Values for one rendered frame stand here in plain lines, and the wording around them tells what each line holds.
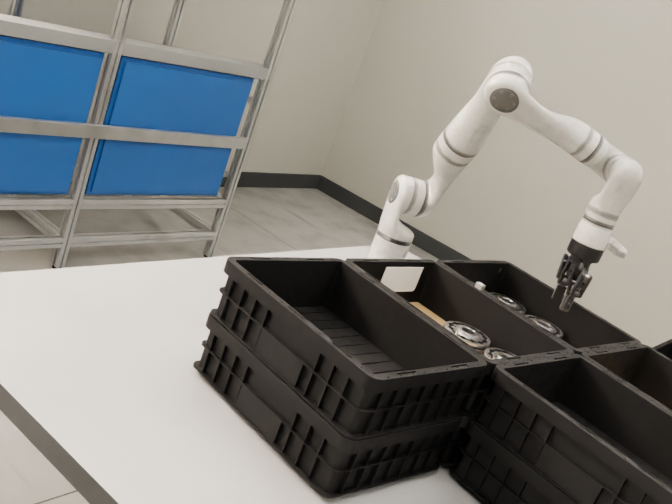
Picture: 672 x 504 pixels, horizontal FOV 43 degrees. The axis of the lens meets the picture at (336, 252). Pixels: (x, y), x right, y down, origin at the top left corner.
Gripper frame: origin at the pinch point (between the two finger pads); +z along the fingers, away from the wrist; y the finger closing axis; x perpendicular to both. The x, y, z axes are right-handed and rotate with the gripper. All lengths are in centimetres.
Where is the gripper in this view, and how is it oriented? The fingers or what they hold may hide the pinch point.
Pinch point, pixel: (562, 299)
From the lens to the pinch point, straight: 198.8
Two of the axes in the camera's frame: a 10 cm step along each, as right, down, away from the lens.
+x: 9.4, 3.0, 1.4
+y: 0.4, 3.3, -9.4
